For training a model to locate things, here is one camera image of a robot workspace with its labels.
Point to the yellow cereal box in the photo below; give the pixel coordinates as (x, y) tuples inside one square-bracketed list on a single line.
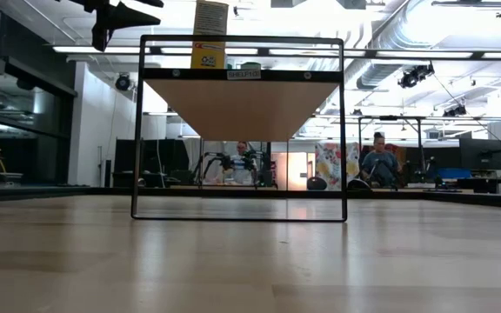
[(209, 52)]

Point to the person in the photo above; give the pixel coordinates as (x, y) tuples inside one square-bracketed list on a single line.
[(379, 163), (242, 167)]

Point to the floral patterned cloth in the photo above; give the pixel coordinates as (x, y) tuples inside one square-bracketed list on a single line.
[(331, 163)]

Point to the black round dome object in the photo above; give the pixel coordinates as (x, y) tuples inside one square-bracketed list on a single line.
[(316, 184)]

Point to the black ceiling track light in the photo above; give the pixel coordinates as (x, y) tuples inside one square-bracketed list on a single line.
[(454, 111), (413, 76)]

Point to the dark computer monitor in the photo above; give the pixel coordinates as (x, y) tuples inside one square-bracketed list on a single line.
[(481, 154)]

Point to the round black wall camera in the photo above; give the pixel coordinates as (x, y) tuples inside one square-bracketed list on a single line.
[(123, 82)]

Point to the wooden shelf with black frame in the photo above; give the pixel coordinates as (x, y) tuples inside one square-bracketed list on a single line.
[(242, 108)]

